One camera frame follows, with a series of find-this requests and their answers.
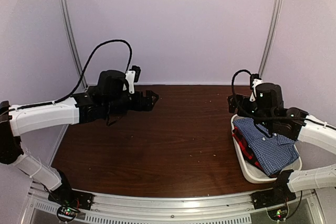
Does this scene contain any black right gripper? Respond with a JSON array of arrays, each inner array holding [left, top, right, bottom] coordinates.
[[228, 93, 273, 130]]

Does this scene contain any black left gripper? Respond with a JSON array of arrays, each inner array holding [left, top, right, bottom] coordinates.
[[104, 90, 159, 116]]

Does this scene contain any blue plaid long sleeve shirt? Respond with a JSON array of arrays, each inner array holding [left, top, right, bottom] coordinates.
[[233, 118, 299, 177]]

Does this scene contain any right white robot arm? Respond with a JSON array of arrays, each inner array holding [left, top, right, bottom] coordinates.
[[227, 79, 335, 204]]

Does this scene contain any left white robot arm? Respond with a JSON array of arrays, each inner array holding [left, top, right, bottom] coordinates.
[[1, 68, 159, 205]]

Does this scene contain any red black plaid shirt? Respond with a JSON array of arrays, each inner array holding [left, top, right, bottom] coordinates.
[[232, 126, 264, 172]]

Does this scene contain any white plastic bin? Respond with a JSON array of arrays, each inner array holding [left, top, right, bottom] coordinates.
[[230, 114, 302, 184]]

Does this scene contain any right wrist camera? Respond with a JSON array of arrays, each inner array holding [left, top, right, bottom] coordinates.
[[249, 73, 264, 102]]

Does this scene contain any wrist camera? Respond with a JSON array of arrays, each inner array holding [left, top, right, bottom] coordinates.
[[249, 73, 264, 102], [125, 65, 141, 94]]

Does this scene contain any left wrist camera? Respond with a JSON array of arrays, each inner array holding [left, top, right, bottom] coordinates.
[[125, 65, 141, 94]]

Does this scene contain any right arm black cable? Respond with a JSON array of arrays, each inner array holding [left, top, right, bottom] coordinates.
[[231, 69, 336, 132]]

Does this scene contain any right aluminium frame post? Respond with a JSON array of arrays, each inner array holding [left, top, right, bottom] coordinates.
[[258, 0, 283, 77]]

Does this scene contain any aluminium frame post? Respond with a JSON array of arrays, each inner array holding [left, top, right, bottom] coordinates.
[[258, 0, 283, 77], [59, 0, 83, 77]]

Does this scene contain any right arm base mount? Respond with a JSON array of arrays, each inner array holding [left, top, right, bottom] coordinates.
[[251, 189, 297, 222]]

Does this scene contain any front aluminium rail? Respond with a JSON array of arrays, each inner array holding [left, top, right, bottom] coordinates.
[[22, 186, 326, 224]]

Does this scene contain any left aluminium frame post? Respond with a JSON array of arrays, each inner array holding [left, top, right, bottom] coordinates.
[[59, 0, 83, 77]]

